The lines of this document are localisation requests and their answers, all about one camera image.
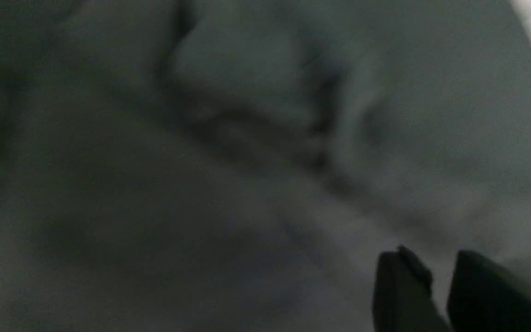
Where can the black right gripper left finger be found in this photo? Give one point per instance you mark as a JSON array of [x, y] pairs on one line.
[[402, 295]]

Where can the dark gray long-sleeve shirt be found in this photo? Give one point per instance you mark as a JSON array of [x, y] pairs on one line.
[[240, 165]]

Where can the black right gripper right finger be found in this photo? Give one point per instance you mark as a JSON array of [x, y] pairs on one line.
[[486, 297]]

